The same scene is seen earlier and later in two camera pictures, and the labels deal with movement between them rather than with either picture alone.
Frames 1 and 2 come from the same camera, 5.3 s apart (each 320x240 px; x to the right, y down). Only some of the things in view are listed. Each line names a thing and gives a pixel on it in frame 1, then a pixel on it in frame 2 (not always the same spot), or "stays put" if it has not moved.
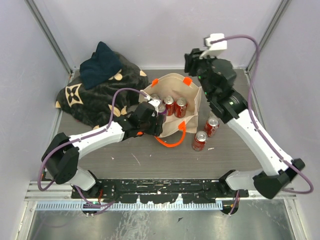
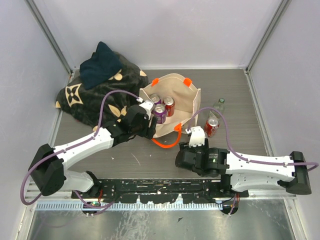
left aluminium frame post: [41, 22] stays put
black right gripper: [192, 60] → [184, 145]
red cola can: [211, 126] stays put
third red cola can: [169, 103] stays put
